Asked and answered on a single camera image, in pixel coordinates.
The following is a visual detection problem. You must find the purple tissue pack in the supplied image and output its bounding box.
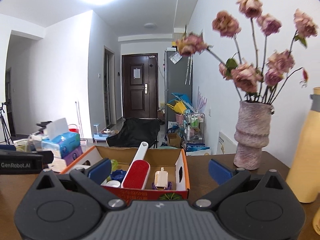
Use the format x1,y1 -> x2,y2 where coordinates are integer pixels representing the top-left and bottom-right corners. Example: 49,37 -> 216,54
47,146 -> 83,173

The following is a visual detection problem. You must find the white mop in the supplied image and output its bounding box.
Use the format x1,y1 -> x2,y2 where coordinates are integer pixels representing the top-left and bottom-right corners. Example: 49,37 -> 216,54
75,101 -> 87,144

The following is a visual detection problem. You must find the folded pale umbrella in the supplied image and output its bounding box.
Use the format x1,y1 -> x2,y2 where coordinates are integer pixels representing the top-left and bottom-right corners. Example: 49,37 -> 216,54
185,56 -> 194,85

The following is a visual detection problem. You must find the blue plastic cap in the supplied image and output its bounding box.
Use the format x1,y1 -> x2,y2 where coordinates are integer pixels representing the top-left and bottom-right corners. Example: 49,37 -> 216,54
111,170 -> 128,181

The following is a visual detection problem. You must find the cream round container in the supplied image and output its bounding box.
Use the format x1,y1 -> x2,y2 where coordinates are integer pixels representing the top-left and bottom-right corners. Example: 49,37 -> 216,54
312,208 -> 320,240

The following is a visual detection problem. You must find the black folding chair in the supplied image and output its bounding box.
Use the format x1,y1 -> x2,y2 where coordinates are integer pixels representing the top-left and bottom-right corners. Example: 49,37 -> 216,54
106,118 -> 161,149

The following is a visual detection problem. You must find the cardboard box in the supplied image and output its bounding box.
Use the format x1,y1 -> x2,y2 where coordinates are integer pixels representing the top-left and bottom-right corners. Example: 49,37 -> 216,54
60,145 -> 191,201

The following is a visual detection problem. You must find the yellow watering can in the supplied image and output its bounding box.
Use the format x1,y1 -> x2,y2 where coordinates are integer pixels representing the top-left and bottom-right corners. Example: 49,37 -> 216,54
167,100 -> 186,114

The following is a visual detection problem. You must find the pink textured vase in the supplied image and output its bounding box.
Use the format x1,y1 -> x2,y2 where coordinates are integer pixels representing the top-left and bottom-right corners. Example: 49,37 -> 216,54
233,100 -> 272,171

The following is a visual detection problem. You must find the dried pink rose bouquet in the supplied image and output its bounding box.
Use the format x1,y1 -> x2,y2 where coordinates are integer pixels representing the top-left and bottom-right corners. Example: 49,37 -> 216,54
175,0 -> 319,104

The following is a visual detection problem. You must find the white and blue bag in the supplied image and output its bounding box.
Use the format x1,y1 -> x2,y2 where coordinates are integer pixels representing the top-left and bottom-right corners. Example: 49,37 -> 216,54
186,143 -> 212,156

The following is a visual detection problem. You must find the grey refrigerator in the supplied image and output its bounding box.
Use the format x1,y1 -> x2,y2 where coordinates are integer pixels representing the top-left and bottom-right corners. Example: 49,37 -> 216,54
164,49 -> 193,130

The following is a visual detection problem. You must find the beige small bottle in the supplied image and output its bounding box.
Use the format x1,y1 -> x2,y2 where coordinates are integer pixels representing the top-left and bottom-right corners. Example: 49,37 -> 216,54
152,167 -> 168,189

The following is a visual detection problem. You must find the metal rack trolley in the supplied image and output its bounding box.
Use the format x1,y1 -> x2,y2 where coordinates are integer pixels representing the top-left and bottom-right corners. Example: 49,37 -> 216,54
183,113 -> 206,146

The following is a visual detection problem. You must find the red lint brush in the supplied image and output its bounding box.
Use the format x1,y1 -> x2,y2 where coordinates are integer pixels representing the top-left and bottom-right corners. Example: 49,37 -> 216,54
121,141 -> 151,189

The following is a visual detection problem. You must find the clear plastic bag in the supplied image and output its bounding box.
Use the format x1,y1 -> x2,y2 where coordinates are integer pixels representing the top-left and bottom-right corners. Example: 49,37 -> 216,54
170,52 -> 183,64

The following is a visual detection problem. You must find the blue pet water feeder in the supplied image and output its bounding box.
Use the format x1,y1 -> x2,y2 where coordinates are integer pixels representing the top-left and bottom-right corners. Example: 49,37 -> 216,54
93,123 -> 108,141

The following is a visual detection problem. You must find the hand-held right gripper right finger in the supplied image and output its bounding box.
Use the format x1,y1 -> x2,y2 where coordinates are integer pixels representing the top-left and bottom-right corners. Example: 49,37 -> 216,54
194,159 -> 291,211

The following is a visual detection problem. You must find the purple plastic cap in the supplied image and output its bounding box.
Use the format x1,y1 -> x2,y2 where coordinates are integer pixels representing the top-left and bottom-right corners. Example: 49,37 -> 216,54
151,181 -> 173,191

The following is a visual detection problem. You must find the white lidded container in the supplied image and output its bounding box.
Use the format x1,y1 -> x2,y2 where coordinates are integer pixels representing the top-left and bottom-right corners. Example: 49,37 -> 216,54
28,133 -> 49,143

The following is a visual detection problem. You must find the cream yellow bottle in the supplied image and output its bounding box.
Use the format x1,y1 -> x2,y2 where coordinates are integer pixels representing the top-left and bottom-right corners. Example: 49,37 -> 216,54
285,87 -> 320,203

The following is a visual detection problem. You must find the brown entrance door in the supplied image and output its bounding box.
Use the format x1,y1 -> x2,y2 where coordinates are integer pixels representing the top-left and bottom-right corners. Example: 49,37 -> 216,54
121,53 -> 159,119

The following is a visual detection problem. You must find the white board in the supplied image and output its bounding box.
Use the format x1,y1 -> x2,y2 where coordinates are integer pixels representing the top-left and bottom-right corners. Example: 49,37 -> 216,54
216,131 -> 238,156

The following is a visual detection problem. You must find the black tripod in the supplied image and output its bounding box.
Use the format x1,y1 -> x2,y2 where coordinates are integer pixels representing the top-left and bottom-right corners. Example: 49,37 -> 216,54
0,102 -> 12,146

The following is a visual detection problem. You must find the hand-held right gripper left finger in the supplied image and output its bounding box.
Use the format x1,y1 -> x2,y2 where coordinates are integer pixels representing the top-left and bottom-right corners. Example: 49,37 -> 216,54
30,158 -> 126,211

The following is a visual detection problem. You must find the purple feather decoration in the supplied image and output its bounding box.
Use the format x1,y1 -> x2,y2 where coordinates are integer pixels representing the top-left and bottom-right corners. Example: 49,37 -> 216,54
196,86 -> 208,113

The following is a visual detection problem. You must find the small cardboard carton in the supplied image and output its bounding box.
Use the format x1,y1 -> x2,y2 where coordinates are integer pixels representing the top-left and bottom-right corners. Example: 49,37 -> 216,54
167,132 -> 182,149

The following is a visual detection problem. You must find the blue tissue pack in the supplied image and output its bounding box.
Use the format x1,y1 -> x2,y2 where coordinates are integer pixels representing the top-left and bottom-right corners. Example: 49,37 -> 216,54
41,117 -> 81,159

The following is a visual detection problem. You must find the grey interior doorway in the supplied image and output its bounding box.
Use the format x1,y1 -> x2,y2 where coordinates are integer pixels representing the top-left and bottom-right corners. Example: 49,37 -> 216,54
103,45 -> 117,126

